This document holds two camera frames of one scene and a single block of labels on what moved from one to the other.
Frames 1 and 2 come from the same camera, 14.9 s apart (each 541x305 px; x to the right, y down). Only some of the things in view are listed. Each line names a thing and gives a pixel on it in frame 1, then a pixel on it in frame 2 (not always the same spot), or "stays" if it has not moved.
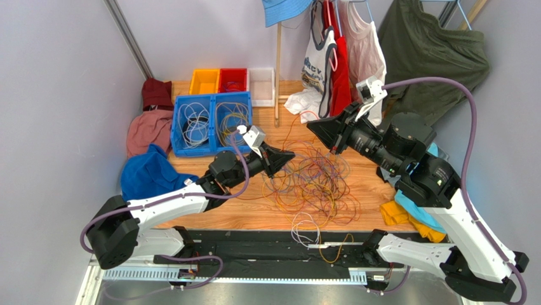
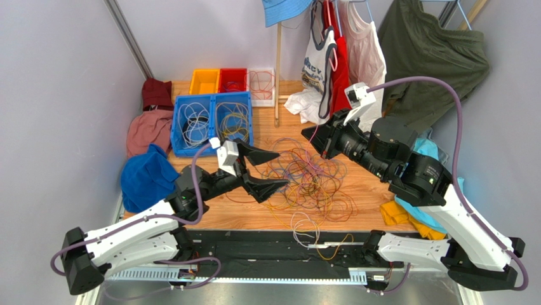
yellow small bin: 204,81 stays
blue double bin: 204,124 stays
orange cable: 291,122 → 260,83
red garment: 341,94 stays
